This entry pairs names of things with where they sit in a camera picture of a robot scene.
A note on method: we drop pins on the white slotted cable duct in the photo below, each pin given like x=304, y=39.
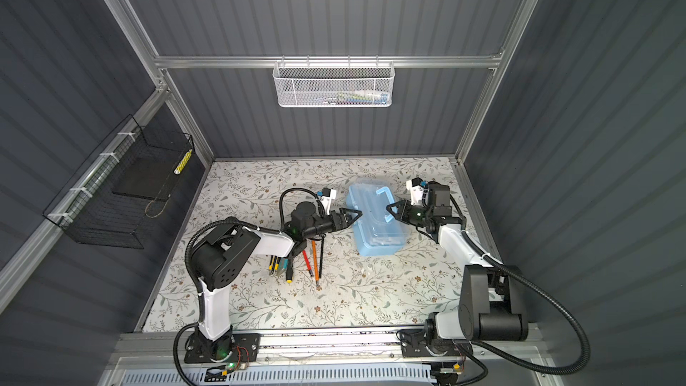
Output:
x=316, y=375

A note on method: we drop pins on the white wire mesh basket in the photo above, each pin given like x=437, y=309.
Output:
x=334, y=87

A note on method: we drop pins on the light blue plastic tool box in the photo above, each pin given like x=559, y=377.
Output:
x=376, y=233

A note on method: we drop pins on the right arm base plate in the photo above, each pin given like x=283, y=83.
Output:
x=416, y=343

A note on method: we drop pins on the black hex key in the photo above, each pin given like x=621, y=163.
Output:
x=321, y=256

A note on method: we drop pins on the floral table mat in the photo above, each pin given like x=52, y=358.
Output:
x=353, y=290

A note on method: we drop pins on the yellow marker in black basket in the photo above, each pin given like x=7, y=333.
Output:
x=179, y=168

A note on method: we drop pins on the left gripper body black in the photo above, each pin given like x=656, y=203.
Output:
x=323, y=225

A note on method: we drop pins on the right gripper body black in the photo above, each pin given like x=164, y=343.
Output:
x=419, y=215

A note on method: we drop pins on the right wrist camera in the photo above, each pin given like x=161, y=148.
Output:
x=416, y=187

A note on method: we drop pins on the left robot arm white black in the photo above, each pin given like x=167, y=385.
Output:
x=216, y=254

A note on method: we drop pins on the yellow black utility knife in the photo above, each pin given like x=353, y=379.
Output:
x=274, y=266

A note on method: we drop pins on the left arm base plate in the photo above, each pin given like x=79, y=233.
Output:
x=232, y=348

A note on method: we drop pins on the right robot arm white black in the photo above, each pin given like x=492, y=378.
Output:
x=491, y=305

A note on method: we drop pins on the black yellow tip screwdriver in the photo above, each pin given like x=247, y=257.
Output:
x=289, y=270

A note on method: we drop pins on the black wire mesh basket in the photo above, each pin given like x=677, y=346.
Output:
x=120, y=199

